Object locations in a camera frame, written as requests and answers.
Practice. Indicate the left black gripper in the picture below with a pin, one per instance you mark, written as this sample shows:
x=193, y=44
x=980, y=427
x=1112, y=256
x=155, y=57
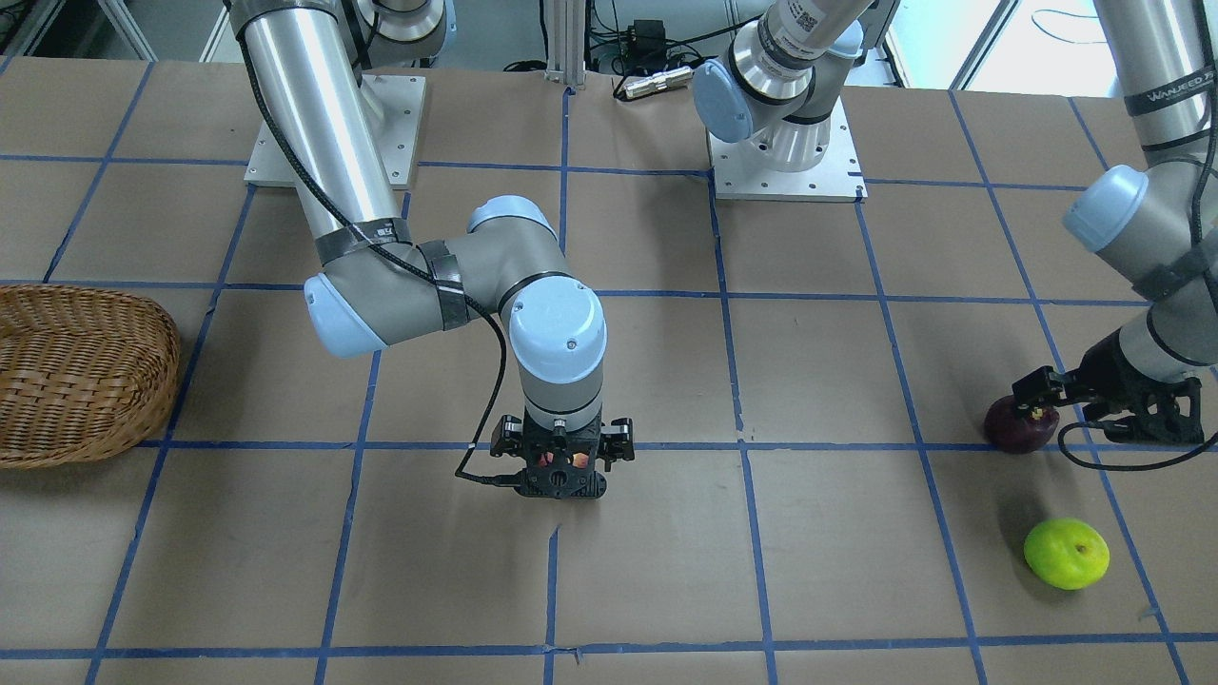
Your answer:
x=1109, y=365

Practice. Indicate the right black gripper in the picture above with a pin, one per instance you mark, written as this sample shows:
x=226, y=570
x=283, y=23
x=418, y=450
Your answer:
x=507, y=441

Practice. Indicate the dark red apple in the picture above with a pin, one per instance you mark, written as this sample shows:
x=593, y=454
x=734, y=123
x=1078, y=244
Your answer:
x=1013, y=433

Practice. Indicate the red yellow apple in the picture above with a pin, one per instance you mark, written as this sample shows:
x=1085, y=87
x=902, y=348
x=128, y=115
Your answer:
x=561, y=459

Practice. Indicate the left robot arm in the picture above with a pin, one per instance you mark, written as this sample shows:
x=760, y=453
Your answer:
x=1155, y=227

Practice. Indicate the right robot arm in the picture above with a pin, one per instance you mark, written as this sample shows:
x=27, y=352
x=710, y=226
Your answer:
x=311, y=66

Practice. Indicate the wicker basket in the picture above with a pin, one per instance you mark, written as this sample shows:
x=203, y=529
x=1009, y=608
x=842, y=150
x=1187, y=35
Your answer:
x=86, y=373

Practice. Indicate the green apple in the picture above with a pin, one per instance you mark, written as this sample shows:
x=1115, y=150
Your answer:
x=1066, y=553

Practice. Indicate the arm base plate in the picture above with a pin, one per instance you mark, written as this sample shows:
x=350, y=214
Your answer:
x=391, y=107
x=791, y=162

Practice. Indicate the aluminium frame post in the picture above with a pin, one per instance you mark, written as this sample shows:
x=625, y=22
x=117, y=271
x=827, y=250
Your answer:
x=565, y=26

